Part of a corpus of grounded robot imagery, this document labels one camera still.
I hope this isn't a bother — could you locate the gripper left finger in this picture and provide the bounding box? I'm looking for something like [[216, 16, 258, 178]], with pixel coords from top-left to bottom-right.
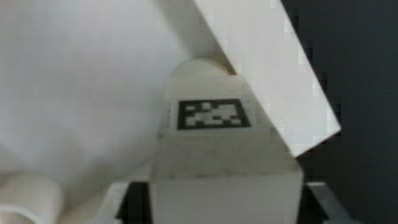
[[90, 181, 154, 224]]

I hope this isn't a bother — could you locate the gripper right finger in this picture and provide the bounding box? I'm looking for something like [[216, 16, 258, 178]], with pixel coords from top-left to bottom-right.
[[298, 182, 365, 224]]

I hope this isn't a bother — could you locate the white table leg front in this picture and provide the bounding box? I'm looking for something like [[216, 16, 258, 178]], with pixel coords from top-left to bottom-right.
[[150, 58, 305, 224]]

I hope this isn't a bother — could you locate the white square table top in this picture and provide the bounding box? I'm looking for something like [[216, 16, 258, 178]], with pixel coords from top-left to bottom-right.
[[0, 0, 342, 224]]

